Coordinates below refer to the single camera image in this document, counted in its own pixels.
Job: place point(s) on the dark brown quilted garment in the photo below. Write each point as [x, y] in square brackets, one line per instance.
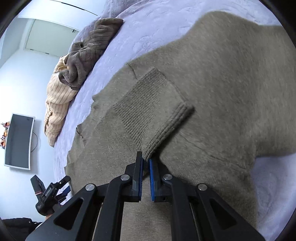
[84, 54]

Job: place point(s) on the lilac embossed bed blanket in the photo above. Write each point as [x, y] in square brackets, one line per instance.
[149, 25]

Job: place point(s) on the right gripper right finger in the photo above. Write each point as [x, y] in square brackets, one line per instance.
[197, 212]

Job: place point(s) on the wall mounted monitor screen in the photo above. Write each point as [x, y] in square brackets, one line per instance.
[18, 142]

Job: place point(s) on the olive brown knit sweater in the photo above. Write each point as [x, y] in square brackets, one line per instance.
[204, 106]

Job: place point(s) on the colourful shelf decorations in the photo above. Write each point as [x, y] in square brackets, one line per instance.
[5, 134]

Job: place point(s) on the white wardrobe door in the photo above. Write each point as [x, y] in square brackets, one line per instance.
[50, 38]

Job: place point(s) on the cream striped garment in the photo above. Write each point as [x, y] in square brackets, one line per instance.
[57, 103]

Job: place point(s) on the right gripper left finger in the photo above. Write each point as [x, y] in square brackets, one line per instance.
[95, 212]

